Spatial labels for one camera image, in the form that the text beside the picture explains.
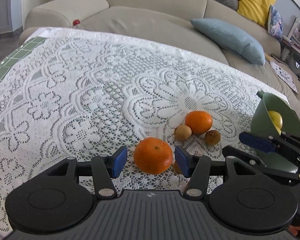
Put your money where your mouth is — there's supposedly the orange tangerine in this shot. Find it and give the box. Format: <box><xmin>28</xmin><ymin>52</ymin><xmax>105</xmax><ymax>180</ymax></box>
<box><xmin>185</xmin><ymin>111</ymin><xmax>213</xmax><ymax>135</ymax></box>
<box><xmin>133</xmin><ymin>137</ymin><xmax>173</xmax><ymax>174</ymax></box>

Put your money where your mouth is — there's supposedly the brown kiwi right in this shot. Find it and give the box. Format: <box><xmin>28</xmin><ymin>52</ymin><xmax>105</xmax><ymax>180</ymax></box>
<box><xmin>204</xmin><ymin>130</ymin><xmax>221</xmax><ymax>145</ymax></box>

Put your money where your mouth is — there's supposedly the brown kiwi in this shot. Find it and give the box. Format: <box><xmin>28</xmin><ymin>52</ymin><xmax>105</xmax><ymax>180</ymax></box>
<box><xmin>204</xmin><ymin>130</ymin><xmax>221</xmax><ymax>145</ymax></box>
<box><xmin>174</xmin><ymin>124</ymin><xmax>192</xmax><ymax>141</ymax></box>

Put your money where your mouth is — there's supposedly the yellow lemon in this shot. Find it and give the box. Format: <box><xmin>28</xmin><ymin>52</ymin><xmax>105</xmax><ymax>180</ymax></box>
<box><xmin>268</xmin><ymin>111</ymin><xmax>283</xmax><ymax>134</ymax></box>

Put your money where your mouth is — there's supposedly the green fruit bowl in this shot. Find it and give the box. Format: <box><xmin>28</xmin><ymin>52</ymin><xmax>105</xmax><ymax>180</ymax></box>
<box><xmin>251</xmin><ymin>91</ymin><xmax>300</xmax><ymax>173</ymax></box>

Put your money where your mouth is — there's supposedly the brown kiwi left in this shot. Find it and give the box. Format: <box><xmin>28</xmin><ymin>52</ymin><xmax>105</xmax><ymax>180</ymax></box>
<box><xmin>174</xmin><ymin>124</ymin><xmax>192</xmax><ymax>141</ymax></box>

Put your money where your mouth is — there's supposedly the white lace tablecloth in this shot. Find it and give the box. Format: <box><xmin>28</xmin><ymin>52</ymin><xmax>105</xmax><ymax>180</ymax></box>
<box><xmin>0</xmin><ymin>28</ymin><xmax>283</xmax><ymax>239</ymax></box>

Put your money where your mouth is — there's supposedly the patterned paper sheet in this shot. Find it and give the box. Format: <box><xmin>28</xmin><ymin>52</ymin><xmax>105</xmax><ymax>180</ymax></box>
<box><xmin>270</xmin><ymin>61</ymin><xmax>298</xmax><ymax>93</ymax></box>

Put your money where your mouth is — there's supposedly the light blue cushion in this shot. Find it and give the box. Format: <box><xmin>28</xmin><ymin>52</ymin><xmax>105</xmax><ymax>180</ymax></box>
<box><xmin>190</xmin><ymin>18</ymin><xmax>266</xmax><ymax>66</ymax></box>

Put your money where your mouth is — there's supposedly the cluttered side shelf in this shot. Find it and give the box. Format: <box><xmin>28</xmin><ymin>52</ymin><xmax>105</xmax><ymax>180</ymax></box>
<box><xmin>281</xmin><ymin>17</ymin><xmax>300</xmax><ymax>76</ymax></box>

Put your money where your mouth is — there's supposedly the floral blue cushion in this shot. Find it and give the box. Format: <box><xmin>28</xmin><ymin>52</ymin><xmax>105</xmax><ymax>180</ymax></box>
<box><xmin>267</xmin><ymin>5</ymin><xmax>283</xmax><ymax>41</ymax></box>

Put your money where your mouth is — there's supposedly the yellow cushion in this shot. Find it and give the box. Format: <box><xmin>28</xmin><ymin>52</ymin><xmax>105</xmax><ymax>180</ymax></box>
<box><xmin>237</xmin><ymin>0</ymin><xmax>276</xmax><ymax>27</ymax></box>

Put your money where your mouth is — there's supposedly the beige sofa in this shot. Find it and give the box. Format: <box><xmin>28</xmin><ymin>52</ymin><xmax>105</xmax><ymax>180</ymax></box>
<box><xmin>19</xmin><ymin>0</ymin><xmax>300</xmax><ymax>119</ymax></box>

